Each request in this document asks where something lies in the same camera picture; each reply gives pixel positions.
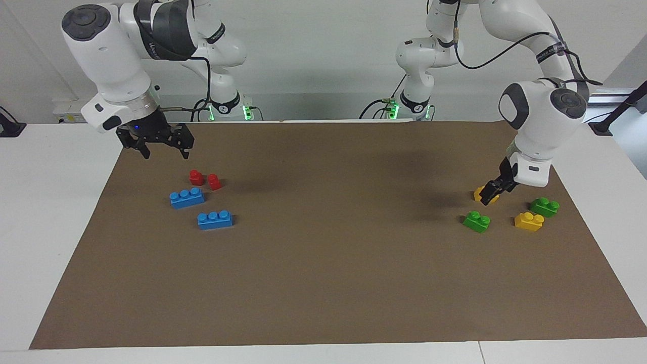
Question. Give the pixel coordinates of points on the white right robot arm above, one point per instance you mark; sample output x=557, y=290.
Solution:
x=111, y=55

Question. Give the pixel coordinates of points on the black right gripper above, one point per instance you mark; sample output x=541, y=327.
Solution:
x=147, y=126

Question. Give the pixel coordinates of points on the black stand with clamp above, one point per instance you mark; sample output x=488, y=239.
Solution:
x=619, y=108

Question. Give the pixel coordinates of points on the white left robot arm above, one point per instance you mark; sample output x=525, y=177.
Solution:
x=541, y=116

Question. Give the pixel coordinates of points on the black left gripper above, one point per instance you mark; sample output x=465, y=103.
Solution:
x=507, y=171

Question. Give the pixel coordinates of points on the white socket box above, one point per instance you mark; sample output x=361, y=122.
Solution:
x=68, y=110

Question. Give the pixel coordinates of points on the small red toy block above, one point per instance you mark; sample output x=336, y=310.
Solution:
x=196, y=178
x=215, y=182

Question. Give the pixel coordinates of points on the green two-stud toy block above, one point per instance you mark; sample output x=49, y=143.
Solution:
x=476, y=222
x=544, y=208

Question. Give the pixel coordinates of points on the black table clamp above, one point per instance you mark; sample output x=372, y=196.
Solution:
x=10, y=127

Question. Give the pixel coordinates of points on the yellow two-stud toy block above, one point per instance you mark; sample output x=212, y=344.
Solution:
x=477, y=192
x=528, y=222

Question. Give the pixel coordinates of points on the brown table mat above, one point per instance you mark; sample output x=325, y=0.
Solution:
x=323, y=283

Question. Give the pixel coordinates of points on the blue three-stud toy block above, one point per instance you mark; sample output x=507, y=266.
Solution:
x=187, y=199
x=216, y=221

